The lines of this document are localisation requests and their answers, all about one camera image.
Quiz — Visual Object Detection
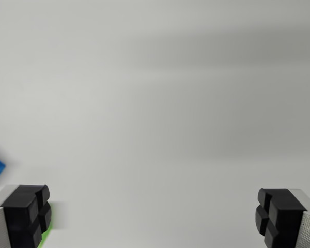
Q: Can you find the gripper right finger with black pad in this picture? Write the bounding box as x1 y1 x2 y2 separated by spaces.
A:
255 188 310 248

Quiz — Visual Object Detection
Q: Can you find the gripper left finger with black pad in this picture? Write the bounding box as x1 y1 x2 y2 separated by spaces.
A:
0 184 53 248

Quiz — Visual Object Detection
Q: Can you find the green embossed soft cube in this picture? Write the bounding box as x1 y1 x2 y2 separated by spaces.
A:
39 201 68 248

